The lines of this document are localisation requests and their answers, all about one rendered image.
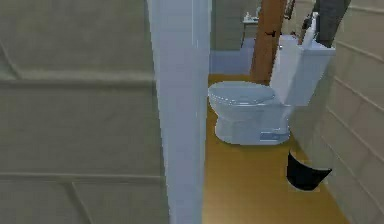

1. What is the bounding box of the small white table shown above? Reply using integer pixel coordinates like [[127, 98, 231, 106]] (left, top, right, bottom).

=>
[[240, 17, 260, 48]]

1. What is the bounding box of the white toilet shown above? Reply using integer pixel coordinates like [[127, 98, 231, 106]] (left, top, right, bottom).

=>
[[207, 34, 336, 146]]

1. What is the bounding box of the white spray bottle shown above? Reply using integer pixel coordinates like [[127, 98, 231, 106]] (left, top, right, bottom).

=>
[[301, 12, 319, 49]]

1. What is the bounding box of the black bin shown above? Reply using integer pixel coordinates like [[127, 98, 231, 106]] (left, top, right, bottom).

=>
[[286, 151, 333, 192]]

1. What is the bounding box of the brown wooden door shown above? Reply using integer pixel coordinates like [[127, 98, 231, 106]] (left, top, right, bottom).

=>
[[249, 0, 288, 85]]

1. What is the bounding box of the dark grey hanging towel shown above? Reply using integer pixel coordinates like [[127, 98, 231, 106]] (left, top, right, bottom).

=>
[[313, 0, 352, 48]]

